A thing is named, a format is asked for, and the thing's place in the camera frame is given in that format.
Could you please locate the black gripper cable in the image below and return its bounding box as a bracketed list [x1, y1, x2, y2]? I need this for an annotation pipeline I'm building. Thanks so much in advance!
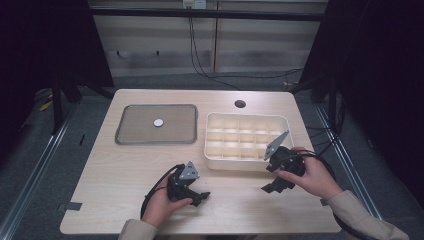
[139, 163, 185, 220]
[293, 149, 371, 240]

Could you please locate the dark curtain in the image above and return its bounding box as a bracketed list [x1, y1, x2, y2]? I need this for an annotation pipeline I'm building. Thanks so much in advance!
[0, 0, 115, 158]
[298, 0, 424, 208]

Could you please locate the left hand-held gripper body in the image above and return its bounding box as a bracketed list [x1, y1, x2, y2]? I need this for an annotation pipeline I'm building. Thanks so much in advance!
[166, 160, 201, 203]

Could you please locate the grey tape strip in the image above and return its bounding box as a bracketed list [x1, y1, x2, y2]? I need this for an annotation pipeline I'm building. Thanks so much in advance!
[55, 201, 83, 213]

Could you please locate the black metal stand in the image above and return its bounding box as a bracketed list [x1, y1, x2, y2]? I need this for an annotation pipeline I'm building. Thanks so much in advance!
[49, 74, 116, 136]

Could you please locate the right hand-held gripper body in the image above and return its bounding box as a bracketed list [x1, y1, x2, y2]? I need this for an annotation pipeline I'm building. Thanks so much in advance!
[263, 130, 306, 178]

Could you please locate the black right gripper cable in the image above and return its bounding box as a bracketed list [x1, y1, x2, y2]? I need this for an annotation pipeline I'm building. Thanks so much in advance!
[293, 149, 371, 240]

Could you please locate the person's right hand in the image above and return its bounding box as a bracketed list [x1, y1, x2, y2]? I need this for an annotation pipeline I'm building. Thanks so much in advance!
[278, 146, 344, 201]

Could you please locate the grey rectangular tray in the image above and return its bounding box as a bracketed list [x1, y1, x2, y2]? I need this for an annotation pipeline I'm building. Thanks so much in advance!
[114, 103, 199, 146]

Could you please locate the white wall socket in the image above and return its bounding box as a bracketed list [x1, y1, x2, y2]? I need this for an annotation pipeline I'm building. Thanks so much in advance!
[182, 0, 208, 10]

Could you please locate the metal floor rail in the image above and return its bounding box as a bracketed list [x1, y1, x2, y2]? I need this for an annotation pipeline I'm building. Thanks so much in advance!
[0, 103, 78, 240]
[314, 103, 383, 220]

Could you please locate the cream compartment organizer box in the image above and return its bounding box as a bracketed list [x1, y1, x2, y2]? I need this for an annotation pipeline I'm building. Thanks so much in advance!
[203, 112, 295, 173]

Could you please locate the black hanging wall cable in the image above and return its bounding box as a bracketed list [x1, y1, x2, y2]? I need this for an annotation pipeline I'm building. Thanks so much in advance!
[188, 14, 305, 92]

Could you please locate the black horizontal bar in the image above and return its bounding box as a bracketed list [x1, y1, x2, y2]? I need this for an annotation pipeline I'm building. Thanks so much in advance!
[89, 7, 325, 22]

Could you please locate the person's left hand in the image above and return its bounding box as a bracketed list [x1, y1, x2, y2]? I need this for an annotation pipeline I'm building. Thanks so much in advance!
[141, 181, 194, 230]

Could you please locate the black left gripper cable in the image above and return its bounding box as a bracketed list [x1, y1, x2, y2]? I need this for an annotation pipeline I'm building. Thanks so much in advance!
[139, 163, 185, 220]

